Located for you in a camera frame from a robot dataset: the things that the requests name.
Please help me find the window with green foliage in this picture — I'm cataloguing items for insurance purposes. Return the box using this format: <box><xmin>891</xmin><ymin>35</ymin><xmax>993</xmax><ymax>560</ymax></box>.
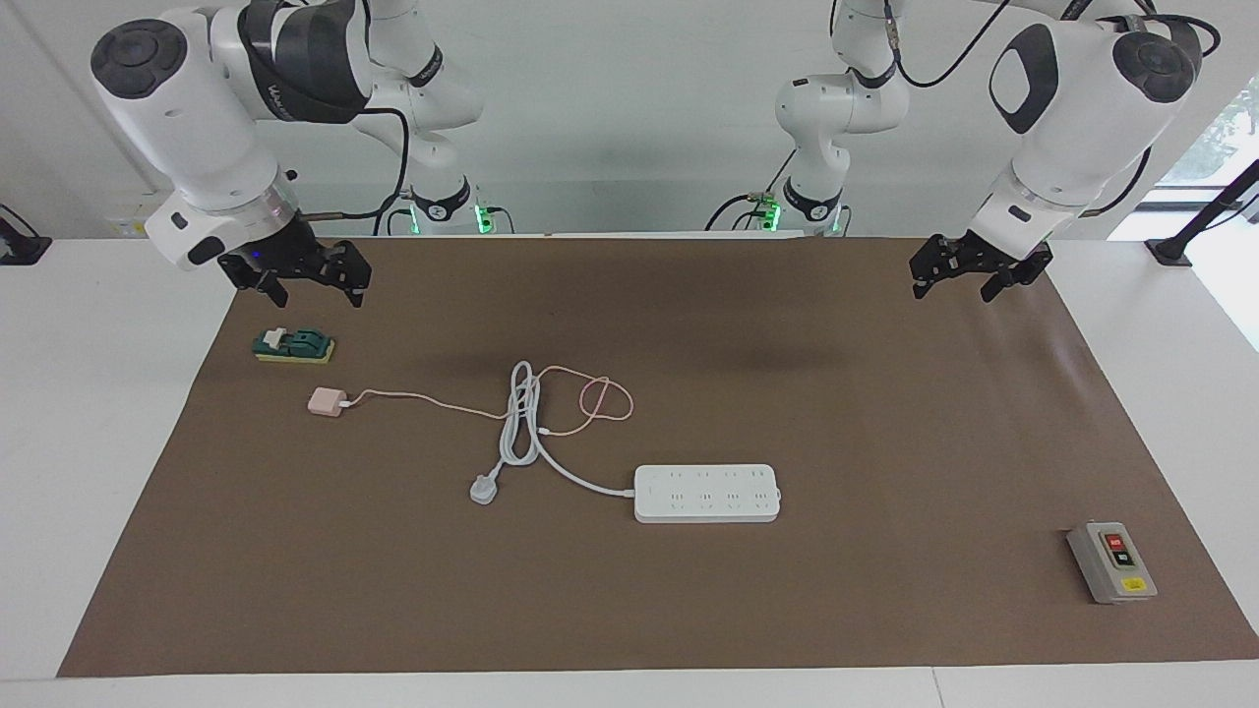
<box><xmin>1156</xmin><ymin>77</ymin><xmax>1259</xmax><ymax>188</ymax></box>

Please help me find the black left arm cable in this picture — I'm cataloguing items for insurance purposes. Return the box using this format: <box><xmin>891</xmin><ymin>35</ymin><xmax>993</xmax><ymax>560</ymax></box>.
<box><xmin>831</xmin><ymin>0</ymin><xmax>1223</xmax><ymax>217</ymax></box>

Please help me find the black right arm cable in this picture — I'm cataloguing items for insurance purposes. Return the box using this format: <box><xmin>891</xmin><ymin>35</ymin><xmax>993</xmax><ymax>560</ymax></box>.
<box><xmin>295</xmin><ymin>103</ymin><xmax>414</xmax><ymax>222</ymax></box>

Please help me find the grey push button box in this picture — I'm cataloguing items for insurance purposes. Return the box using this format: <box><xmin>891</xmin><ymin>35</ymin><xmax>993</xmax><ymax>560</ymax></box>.
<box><xmin>1066</xmin><ymin>520</ymin><xmax>1159</xmax><ymax>605</ymax></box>

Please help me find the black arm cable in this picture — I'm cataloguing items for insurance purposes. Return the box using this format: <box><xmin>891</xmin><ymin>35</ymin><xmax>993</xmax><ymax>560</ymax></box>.
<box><xmin>831</xmin><ymin>0</ymin><xmax>1223</xmax><ymax>217</ymax></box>
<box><xmin>295</xmin><ymin>103</ymin><xmax>414</xmax><ymax>222</ymax></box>

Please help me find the white power cord with plug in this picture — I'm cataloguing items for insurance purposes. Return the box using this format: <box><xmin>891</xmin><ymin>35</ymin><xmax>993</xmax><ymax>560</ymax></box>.
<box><xmin>469</xmin><ymin>361</ymin><xmax>636</xmax><ymax>506</ymax></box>

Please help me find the pink charger cable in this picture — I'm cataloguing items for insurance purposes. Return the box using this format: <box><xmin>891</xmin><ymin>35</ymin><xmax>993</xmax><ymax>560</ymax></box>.
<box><xmin>344</xmin><ymin>366</ymin><xmax>634</xmax><ymax>439</ymax></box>

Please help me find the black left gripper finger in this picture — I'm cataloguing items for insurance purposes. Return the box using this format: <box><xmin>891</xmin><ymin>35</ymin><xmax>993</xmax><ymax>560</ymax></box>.
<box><xmin>910</xmin><ymin>236</ymin><xmax>970</xmax><ymax>299</ymax></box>
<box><xmin>981</xmin><ymin>246</ymin><xmax>1053</xmax><ymax>304</ymax></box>

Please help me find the white power strip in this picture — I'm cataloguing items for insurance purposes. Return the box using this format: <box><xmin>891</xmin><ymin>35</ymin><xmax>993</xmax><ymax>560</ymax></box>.
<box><xmin>633</xmin><ymin>464</ymin><xmax>784</xmax><ymax>524</ymax></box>

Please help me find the green circuit board fixture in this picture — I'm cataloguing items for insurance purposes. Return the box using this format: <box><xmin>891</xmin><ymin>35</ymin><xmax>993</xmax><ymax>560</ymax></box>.
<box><xmin>253</xmin><ymin>326</ymin><xmax>336</xmax><ymax>366</ymax></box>

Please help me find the brown table mat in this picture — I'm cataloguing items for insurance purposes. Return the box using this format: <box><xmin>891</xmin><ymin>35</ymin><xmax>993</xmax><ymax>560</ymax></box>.
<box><xmin>57</xmin><ymin>236</ymin><xmax>1259</xmax><ymax>678</ymax></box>

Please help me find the black clamp mount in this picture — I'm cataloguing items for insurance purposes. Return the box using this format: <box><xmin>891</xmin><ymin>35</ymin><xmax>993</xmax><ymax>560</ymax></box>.
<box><xmin>0</xmin><ymin>204</ymin><xmax>52</xmax><ymax>266</ymax></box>
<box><xmin>1144</xmin><ymin>157</ymin><xmax>1259</xmax><ymax>268</ymax></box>

